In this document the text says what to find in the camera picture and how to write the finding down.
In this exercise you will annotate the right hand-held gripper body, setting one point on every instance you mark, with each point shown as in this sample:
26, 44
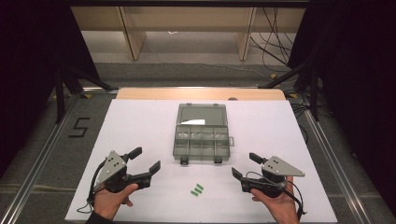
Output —
274, 179

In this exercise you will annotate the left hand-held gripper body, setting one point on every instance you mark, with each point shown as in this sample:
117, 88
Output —
115, 174

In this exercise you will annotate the small green plastic piece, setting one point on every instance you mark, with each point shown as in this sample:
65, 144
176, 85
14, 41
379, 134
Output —
197, 190
200, 187
194, 193

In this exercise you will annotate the grey transparent compartment box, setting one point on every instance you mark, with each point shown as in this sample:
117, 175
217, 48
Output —
202, 146

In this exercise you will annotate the person's left hand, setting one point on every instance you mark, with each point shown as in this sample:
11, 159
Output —
112, 200

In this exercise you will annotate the person's right hand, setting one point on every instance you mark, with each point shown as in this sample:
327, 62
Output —
280, 205

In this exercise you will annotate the white table sheet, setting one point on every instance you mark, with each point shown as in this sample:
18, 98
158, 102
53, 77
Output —
140, 124

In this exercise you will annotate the black floor tape mark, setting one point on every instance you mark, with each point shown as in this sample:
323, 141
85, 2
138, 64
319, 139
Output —
79, 127

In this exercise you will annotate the dark round table grommet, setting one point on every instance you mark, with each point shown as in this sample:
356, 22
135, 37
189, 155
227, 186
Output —
232, 99

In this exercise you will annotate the black metal stand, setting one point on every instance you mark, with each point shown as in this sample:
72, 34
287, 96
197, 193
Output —
313, 90
59, 93

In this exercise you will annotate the white floor tape mark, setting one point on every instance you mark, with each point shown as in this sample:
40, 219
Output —
172, 32

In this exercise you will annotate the black curtain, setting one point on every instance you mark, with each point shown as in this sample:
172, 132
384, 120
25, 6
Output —
358, 77
31, 62

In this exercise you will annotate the beige wooden desk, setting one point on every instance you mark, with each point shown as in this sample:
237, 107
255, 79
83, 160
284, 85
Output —
193, 18

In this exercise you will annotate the aluminium floor rail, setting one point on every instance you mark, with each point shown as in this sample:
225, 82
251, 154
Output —
336, 168
46, 149

